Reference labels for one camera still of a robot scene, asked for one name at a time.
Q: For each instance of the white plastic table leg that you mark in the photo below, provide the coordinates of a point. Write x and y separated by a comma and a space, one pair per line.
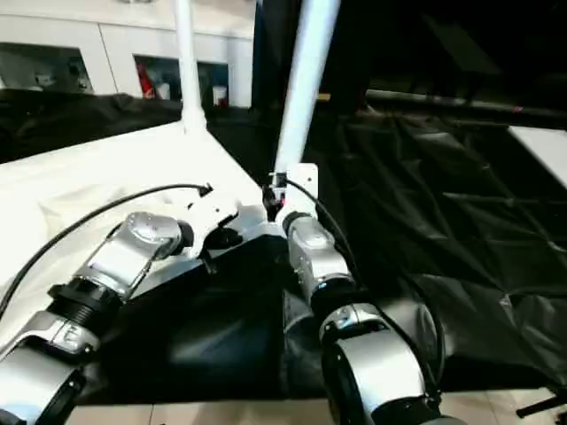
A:
305, 79
188, 57

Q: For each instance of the white plastic table top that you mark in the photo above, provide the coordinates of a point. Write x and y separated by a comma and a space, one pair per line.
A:
88, 186

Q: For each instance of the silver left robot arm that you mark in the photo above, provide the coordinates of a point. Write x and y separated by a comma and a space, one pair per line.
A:
119, 261

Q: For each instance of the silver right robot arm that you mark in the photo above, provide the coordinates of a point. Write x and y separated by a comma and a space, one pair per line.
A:
328, 265

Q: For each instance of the small white cup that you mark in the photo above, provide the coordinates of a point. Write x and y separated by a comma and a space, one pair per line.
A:
219, 95

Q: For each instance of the small yellow label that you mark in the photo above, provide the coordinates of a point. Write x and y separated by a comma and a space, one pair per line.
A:
324, 95

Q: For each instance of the black work mat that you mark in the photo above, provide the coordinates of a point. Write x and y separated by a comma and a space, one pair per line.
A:
443, 212

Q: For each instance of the grey metal rod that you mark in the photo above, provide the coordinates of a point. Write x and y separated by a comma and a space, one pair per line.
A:
465, 102

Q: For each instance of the black backdrop cloth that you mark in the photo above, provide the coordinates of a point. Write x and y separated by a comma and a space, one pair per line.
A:
421, 44

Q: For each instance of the white sideboard with glass doors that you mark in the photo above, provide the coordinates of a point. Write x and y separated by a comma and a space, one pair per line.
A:
111, 40

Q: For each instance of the white flat panel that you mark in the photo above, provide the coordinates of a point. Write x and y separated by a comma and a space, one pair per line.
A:
542, 148

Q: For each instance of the black floor stand foot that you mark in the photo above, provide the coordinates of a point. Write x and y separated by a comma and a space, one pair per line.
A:
540, 405

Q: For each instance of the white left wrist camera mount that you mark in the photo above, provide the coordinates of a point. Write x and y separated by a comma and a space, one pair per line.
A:
212, 217

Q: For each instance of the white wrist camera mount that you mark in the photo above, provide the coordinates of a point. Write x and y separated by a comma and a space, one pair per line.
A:
301, 186
212, 217

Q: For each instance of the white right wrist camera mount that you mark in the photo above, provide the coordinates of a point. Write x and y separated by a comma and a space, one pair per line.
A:
301, 186

